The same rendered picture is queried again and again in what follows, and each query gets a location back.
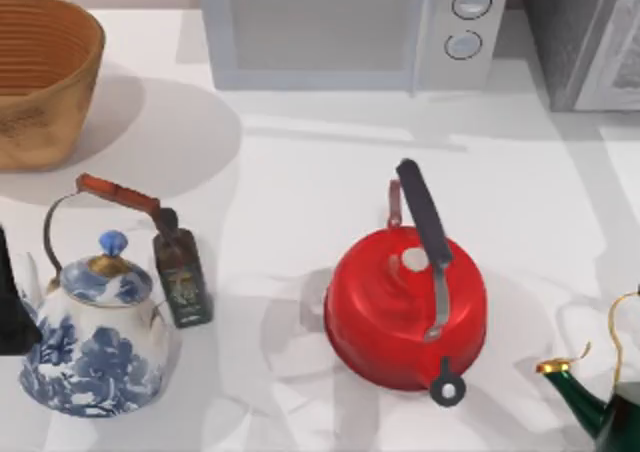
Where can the red kettle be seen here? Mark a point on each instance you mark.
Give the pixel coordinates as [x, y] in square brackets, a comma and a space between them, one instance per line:
[400, 317]

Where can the dark green bottle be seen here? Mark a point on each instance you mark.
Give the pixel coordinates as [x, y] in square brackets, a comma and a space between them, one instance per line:
[184, 282]

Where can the pale microwave oven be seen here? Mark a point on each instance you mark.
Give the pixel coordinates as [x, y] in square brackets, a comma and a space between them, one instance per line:
[320, 27]

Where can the microwave knob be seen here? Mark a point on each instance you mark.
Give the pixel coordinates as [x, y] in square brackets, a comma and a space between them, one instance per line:
[463, 44]
[471, 2]

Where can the blue and white teapot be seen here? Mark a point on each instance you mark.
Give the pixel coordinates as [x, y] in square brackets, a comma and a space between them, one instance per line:
[95, 342]

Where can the brown woven basket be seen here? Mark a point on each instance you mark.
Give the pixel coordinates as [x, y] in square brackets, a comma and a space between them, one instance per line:
[35, 97]

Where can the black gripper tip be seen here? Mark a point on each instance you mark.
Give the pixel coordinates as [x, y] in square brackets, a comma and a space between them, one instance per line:
[12, 312]

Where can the dark green teapot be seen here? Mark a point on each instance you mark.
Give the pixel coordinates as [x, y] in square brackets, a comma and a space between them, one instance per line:
[600, 402]

